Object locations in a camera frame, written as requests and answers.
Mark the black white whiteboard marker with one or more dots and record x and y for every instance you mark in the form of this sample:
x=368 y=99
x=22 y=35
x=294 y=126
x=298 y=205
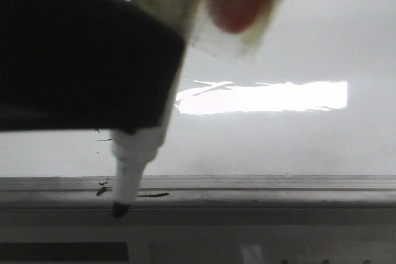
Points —
x=233 y=28

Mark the white whiteboard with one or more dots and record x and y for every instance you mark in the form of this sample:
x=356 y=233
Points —
x=317 y=97

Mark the grey base below whiteboard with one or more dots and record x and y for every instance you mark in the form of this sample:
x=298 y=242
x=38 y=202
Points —
x=199 y=236

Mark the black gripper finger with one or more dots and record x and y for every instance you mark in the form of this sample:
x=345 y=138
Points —
x=84 y=64

